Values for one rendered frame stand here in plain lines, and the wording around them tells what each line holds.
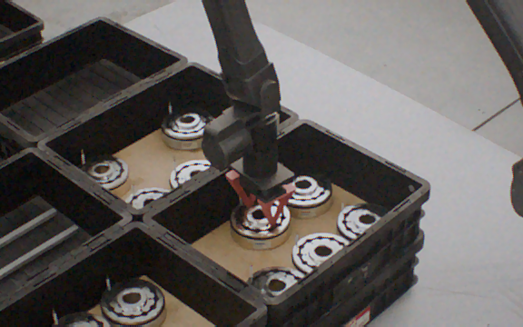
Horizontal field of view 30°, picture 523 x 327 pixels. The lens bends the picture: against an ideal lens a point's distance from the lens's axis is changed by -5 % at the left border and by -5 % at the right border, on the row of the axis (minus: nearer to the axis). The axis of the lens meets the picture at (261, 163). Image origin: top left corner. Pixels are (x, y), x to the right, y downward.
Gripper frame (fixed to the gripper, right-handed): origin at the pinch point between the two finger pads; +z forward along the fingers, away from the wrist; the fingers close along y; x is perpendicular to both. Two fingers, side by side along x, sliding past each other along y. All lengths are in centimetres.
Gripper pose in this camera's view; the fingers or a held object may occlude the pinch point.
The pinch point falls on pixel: (261, 211)
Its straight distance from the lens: 170.7
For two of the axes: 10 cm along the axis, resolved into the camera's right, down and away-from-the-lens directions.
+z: 0.2, 8.0, 6.0
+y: 6.3, 4.5, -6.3
